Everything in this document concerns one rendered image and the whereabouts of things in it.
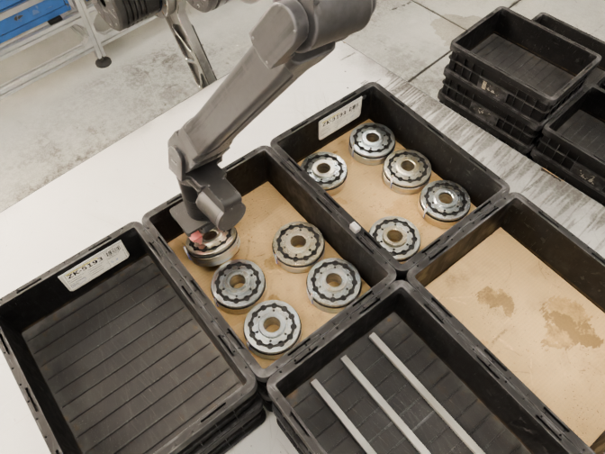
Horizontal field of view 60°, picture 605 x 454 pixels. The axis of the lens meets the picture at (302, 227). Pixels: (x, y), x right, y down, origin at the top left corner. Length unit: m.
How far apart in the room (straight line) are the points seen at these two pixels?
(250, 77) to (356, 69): 1.03
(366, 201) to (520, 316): 0.38
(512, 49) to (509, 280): 1.21
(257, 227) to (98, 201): 0.47
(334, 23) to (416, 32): 2.47
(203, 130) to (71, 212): 0.72
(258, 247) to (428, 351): 0.38
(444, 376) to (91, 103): 2.19
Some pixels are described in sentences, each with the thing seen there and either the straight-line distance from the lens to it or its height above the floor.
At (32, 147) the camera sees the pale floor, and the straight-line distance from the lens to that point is 2.66.
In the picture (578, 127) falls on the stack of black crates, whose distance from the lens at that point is 2.10.
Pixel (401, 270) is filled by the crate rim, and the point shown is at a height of 0.93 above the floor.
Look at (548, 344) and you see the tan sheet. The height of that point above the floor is 0.83.
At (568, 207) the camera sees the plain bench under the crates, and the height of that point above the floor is 0.70.
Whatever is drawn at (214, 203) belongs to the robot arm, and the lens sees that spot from 0.83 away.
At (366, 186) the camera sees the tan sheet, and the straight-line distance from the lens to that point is 1.15.
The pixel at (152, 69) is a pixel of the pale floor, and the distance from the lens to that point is 2.83.
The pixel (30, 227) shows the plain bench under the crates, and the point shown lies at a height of 0.70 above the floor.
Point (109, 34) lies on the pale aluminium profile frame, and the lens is 2.88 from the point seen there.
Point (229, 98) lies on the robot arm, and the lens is 0.66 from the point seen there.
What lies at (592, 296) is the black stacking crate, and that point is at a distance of 1.12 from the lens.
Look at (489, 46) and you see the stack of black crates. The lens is 2.13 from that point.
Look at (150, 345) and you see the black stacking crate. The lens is 1.02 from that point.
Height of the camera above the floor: 1.74
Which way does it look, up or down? 57 degrees down
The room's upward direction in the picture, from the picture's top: 2 degrees counter-clockwise
